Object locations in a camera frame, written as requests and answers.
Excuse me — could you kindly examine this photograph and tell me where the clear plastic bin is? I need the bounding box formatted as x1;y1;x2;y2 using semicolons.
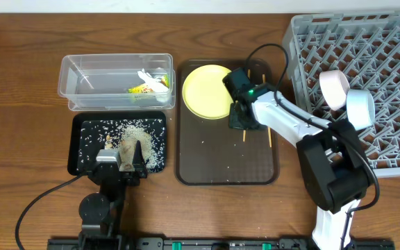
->
58;53;176;111

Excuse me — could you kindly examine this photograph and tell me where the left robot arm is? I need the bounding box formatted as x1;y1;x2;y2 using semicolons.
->
76;142;148;250

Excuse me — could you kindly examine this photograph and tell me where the black tray bin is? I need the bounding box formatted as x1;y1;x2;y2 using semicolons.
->
67;111;167;176

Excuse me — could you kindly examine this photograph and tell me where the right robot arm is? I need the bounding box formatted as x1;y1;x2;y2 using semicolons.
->
223;68;380;249

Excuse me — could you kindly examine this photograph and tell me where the pink bowl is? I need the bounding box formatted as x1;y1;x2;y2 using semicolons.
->
319;70;350;110

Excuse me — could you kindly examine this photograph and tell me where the dark brown serving tray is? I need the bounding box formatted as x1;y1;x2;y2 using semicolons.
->
175;59;280;185

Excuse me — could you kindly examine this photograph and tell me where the right black cable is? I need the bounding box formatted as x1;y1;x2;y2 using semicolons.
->
243;43;381;213

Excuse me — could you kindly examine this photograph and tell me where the green yellow snack wrapper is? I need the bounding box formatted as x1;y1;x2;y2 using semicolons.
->
128;74;169;94

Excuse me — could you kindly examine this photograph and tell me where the light blue bowl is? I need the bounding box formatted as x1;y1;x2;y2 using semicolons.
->
346;89;375;131

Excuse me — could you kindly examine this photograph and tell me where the yellow plate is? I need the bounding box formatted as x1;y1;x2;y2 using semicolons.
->
182;65;233;119

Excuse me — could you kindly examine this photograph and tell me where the black cable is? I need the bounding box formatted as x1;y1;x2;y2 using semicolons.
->
243;43;381;213
15;173;86;250

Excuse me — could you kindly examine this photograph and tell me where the left black cable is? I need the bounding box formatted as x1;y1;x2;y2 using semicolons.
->
15;173;86;250

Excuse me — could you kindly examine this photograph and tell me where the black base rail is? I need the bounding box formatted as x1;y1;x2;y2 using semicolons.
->
46;236;395;250

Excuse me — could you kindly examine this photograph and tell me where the grey dishwasher rack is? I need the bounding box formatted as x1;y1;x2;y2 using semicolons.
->
283;10;400;178

